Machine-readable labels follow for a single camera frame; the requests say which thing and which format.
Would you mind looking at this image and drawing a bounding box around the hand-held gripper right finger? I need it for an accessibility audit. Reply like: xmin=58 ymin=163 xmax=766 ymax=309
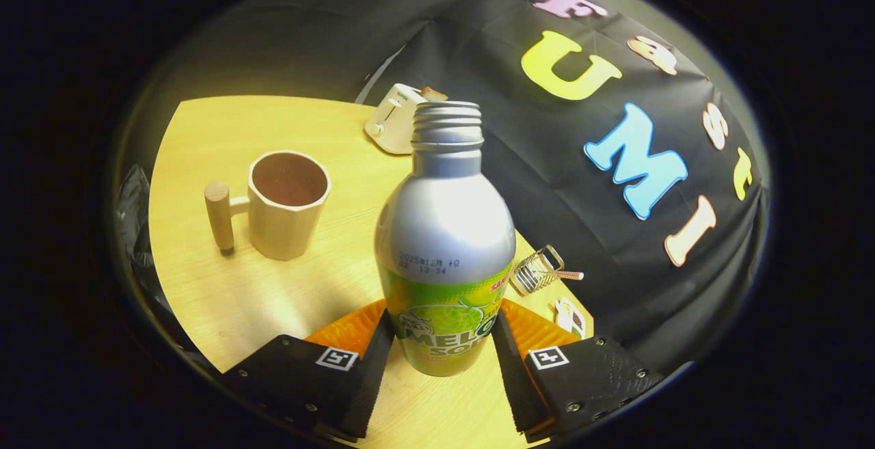
xmin=491 ymin=299 xmax=664 ymax=443

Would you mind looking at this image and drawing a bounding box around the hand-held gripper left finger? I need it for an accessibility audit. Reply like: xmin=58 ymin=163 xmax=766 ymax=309
xmin=222 ymin=299 xmax=396 ymax=443

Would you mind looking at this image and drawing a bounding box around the silver green juice bottle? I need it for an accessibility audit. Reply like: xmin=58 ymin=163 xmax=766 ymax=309
xmin=374 ymin=101 xmax=517 ymax=377

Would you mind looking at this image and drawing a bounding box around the beige wooden-handled cup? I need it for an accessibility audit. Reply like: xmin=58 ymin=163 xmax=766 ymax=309
xmin=204 ymin=150 xmax=332 ymax=262

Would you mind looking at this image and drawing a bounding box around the white divided snack dish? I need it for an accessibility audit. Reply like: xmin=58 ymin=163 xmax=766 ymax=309
xmin=552 ymin=297 xmax=587 ymax=339

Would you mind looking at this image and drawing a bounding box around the round wooden table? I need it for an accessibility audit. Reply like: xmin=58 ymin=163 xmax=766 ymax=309
xmin=148 ymin=96 xmax=594 ymax=449

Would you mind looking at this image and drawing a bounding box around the white toaster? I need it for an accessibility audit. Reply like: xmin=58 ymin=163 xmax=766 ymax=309
xmin=364 ymin=83 xmax=428 ymax=156

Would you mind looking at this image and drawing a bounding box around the metal wire holder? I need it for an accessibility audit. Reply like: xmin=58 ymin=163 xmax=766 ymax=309
xmin=509 ymin=245 xmax=565 ymax=297

